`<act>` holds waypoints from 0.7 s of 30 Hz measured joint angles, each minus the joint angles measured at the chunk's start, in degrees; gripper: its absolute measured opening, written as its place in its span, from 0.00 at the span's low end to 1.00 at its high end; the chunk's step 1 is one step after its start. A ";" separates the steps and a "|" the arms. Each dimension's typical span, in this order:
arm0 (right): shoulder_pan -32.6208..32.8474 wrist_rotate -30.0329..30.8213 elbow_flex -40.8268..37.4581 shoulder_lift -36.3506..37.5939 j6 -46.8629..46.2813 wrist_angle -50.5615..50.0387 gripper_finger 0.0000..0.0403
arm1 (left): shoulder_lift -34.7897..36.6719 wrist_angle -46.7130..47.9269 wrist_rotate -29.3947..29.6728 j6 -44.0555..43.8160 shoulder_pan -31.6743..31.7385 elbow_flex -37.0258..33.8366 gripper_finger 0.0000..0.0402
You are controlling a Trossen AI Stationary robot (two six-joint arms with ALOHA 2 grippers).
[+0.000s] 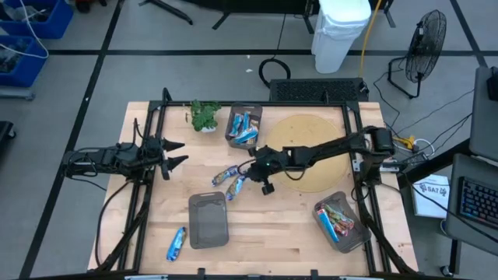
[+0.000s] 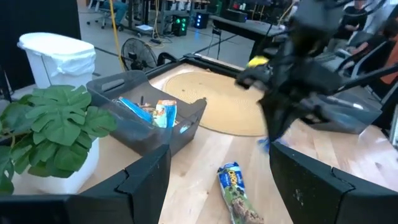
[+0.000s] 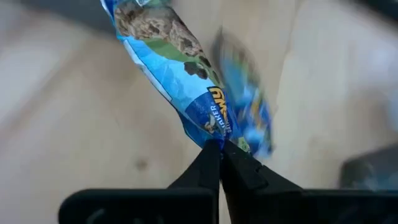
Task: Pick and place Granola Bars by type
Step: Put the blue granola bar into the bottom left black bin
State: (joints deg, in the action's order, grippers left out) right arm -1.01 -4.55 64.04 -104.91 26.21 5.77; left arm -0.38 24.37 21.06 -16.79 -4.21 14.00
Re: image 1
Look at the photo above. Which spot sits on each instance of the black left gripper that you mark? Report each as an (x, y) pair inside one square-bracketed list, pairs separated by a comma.
[(155, 151)]

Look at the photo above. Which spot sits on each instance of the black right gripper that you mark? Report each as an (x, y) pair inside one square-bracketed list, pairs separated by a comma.
[(272, 161)]

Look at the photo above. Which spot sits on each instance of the dark blue granola bar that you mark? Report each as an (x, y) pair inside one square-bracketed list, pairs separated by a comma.
[(234, 189), (223, 176), (176, 244)]

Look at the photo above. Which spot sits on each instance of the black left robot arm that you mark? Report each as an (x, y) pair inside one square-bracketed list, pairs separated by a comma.
[(101, 157)]

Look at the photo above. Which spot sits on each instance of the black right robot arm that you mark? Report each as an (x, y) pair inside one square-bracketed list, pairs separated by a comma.
[(327, 149)]

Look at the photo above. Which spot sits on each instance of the grey translucent plastic bin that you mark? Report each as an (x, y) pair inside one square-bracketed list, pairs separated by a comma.
[(208, 225), (350, 243), (229, 144)]

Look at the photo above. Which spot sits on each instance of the green plant in white pot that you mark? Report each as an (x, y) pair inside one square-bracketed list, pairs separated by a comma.
[(204, 114)]

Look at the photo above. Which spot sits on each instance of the round woven tan placemat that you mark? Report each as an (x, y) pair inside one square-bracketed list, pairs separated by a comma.
[(307, 132)]

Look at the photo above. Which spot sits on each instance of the silver aluminium extrusion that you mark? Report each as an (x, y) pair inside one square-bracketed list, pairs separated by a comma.
[(362, 278), (146, 277)]

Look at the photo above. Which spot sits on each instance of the yellow power plug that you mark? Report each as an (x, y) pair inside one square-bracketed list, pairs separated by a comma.
[(404, 142)]

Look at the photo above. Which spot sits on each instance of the white trash bin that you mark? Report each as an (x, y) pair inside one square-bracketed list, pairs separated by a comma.
[(334, 39)]

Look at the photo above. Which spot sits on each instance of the blue plastic storage bin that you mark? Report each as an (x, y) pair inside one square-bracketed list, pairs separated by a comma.
[(27, 74), (58, 19)]

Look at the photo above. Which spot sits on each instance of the black partition panel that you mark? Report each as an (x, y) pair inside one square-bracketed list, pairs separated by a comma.
[(253, 4)]

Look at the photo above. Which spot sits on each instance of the white labelled box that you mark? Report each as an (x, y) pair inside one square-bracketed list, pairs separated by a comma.
[(428, 202)]

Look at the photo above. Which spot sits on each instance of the grey desk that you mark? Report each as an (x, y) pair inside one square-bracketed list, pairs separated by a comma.
[(482, 116), (453, 218)]

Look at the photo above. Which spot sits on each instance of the black floor fan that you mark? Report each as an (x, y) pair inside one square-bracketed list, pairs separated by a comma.
[(426, 46)]

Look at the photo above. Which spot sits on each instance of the black computer keyboard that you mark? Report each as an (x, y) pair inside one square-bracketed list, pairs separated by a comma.
[(478, 202)]

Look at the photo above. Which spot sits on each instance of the silver mounting bracket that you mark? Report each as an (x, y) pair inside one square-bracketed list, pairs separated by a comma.
[(356, 165)]

